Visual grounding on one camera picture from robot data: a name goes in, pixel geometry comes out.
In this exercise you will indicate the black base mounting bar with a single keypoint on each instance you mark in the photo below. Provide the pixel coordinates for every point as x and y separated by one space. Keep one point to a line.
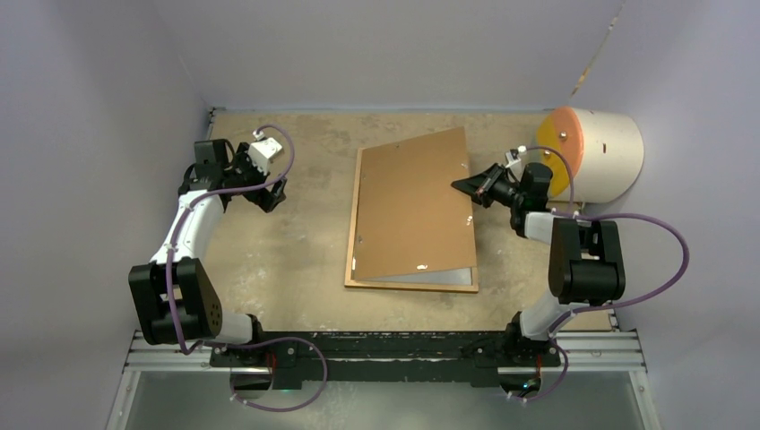
295 357

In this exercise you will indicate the glossy photo print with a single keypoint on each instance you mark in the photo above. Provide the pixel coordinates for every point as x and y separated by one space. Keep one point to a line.
427 276

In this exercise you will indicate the brown backing board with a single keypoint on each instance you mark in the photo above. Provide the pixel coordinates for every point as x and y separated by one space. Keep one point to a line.
410 219

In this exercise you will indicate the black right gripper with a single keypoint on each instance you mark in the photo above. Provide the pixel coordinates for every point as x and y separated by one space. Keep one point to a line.
480 186

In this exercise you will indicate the aluminium rail frame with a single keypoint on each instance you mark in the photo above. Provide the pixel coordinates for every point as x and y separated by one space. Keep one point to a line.
608 352

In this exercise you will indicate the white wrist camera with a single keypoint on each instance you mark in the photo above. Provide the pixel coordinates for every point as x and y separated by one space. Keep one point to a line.
513 159
263 151

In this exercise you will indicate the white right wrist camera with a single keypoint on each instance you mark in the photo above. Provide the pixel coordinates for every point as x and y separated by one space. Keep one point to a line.
513 159

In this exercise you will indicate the wooden picture frame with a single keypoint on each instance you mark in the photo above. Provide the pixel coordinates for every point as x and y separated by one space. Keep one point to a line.
349 282

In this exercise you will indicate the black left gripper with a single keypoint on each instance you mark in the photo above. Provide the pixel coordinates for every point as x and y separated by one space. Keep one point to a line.
266 199

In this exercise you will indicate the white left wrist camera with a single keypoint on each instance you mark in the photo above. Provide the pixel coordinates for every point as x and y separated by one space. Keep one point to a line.
263 151

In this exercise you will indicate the cream cylinder with coloured lid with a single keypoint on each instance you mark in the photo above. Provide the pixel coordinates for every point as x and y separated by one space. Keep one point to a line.
595 156

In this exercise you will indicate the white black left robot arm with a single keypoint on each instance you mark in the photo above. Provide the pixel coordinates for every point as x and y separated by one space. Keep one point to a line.
173 295

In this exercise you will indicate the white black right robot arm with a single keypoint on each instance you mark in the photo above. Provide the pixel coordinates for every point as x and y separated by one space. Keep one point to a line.
585 266

